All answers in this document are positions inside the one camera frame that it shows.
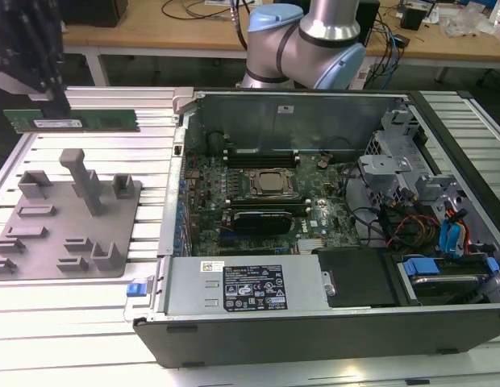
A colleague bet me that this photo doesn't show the small black box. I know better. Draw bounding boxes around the small black box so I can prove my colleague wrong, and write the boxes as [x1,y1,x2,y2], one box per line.
[399,6,429,30]

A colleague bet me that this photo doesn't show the black RAM slot bank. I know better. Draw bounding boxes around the black RAM slot bank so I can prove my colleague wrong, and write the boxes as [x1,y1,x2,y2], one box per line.
[223,147,302,170]
[225,194,314,213]

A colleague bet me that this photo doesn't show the black computer tower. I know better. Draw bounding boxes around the black computer tower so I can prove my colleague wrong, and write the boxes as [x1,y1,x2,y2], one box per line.
[59,0,128,28]

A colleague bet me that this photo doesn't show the green motherboard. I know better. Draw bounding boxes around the green motherboard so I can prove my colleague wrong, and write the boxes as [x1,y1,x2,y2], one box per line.
[181,152,366,257]

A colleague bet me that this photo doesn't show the clear plastic bags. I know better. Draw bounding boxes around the clear plastic bags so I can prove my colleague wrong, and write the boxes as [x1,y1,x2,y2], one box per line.
[440,6,491,40]

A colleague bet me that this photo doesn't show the wooden desk white frame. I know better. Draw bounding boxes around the wooden desk white frame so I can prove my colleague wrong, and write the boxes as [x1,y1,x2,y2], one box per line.
[362,11,500,84]
[60,0,251,88]

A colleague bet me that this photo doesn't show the hard disk in blue carrier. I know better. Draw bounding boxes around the hard disk in blue carrier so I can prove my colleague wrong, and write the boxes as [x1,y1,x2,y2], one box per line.
[398,256,499,307]

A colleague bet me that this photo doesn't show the red orange yellow wires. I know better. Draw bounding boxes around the red orange yellow wires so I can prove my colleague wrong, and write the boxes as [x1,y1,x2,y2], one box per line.
[385,214,441,248]

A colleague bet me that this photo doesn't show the black plastic shroud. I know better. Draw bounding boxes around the black plastic shroud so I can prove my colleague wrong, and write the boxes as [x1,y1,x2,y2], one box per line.
[311,246,401,310]

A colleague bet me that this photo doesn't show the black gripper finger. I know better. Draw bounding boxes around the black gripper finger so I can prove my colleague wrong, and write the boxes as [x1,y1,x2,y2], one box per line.
[40,82,73,119]

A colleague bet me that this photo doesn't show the green RAM stick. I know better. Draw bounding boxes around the green RAM stick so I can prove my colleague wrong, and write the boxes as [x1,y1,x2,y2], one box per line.
[2,106,140,135]

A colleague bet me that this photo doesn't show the silver power supply with label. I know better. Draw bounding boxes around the silver power supply with label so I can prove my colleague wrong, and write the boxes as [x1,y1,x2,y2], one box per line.
[164,256,328,316]

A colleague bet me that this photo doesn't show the CPU socket with metal frame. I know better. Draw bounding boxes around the CPU socket with metal frame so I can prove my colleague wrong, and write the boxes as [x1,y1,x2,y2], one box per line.
[243,166,296,199]

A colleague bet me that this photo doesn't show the black graphics card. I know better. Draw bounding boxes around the black graphics card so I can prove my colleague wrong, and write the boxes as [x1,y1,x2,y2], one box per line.
[221,208,294,235]

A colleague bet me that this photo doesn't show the black open PC case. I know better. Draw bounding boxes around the black open PC case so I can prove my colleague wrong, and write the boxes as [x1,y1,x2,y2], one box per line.
[123,85,500,370]

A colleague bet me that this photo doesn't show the silver heatsink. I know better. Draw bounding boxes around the silver heatsink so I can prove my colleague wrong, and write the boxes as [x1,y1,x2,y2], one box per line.
[297,237,328,254]

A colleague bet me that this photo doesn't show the blue cable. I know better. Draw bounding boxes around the blue cable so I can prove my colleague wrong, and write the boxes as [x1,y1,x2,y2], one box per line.
[385,22,402,84]

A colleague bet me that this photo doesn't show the black wire bundle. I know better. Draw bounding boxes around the black wire bundle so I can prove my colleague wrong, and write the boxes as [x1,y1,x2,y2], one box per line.
[340,159,390,248]

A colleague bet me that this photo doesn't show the grey case hinge block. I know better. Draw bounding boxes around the grey case hinge block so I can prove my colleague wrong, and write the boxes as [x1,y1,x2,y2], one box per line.
[171,88,195,115]

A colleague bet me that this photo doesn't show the grey parts rack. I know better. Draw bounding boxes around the grey parts rack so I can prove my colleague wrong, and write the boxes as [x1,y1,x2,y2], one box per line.
[0,148,143,282]

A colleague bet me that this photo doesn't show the blue flat wire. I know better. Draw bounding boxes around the blue flat wire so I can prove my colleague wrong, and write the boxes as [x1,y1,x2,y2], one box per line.
[438,217,470,260]

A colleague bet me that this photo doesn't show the silver metal drive cage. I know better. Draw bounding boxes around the silver metal drive cage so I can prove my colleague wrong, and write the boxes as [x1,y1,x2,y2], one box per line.
[357,107,431,210]

